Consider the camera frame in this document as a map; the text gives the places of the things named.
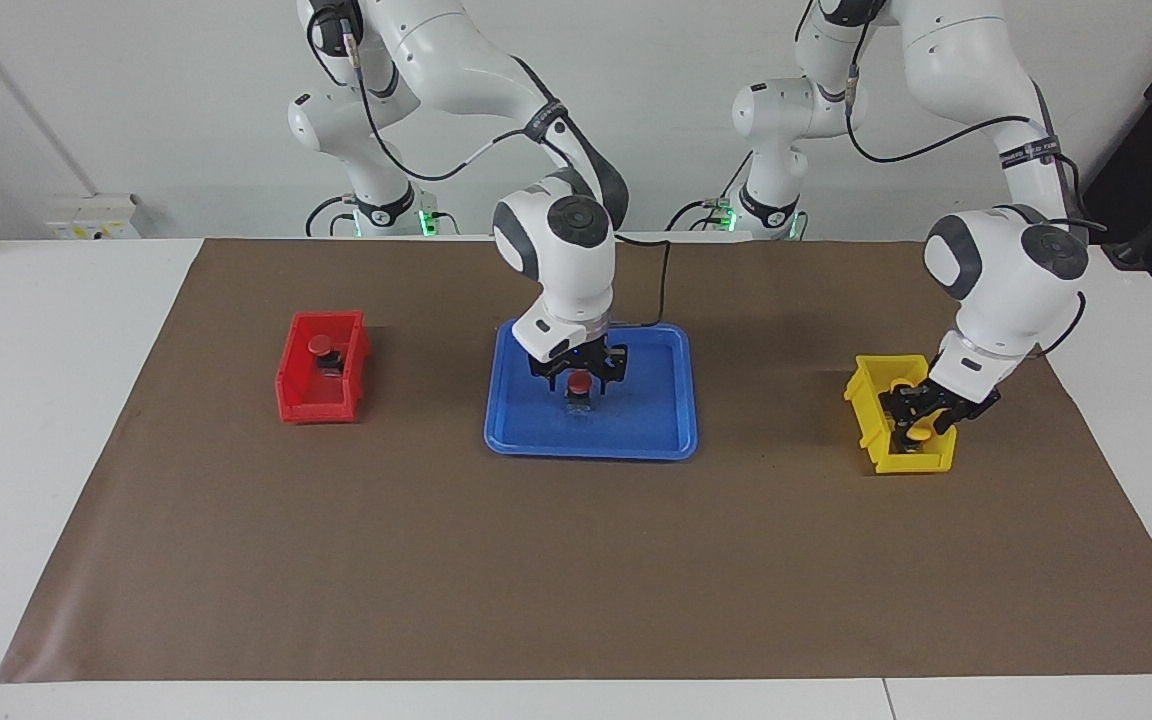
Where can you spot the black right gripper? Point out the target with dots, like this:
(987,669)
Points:
(576,355)

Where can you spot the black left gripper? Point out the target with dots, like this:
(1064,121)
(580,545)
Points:
(946,398)

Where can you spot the red push button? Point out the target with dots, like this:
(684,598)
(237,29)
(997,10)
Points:
(320,345)
(581,382)

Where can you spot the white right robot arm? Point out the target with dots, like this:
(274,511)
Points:
(556,250)

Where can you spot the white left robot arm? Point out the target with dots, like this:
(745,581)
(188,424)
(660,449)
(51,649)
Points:
(1006,270)

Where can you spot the blue plastic tray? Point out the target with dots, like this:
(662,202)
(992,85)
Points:
(651,420)

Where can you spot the yellow plastic bin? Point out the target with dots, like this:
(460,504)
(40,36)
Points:
(866,410)

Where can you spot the brown paper mat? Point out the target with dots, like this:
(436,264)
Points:
(536,560)

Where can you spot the red plastic bin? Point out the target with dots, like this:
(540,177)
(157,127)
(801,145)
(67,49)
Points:
(288,395)

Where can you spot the white wall socket strip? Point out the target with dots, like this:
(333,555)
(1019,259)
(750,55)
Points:
(91,215)

